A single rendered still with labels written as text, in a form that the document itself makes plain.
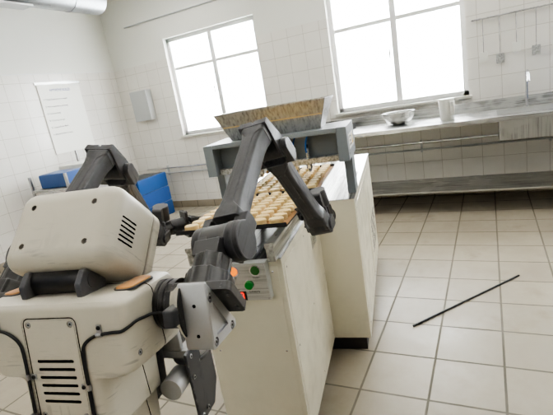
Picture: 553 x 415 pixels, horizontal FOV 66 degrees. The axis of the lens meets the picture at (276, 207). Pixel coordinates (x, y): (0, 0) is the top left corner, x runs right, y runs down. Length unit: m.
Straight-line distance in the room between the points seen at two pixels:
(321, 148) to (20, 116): 4.39
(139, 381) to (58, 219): 0.31
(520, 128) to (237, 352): 3.35
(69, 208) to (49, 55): 5.57
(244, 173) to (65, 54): 5.66
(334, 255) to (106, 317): 1.59
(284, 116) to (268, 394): 1.22
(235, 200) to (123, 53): 6.01
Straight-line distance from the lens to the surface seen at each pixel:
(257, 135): 1.02
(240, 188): 0.88
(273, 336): 1.59
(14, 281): 0.99
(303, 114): 2.06
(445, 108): 4.37
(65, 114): 6.23
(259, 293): 1.48
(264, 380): 1.72
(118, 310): 0.69
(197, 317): 0.71
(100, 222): 0.74
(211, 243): 0.77
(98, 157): 1.23
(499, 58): 4.86
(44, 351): 0.80
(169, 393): 0.90
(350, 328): 2.34
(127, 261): 0.76
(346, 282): 2.21
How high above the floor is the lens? 1.36
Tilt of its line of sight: 14 degrees down
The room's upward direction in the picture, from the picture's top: 10 degrees counter-clockwise
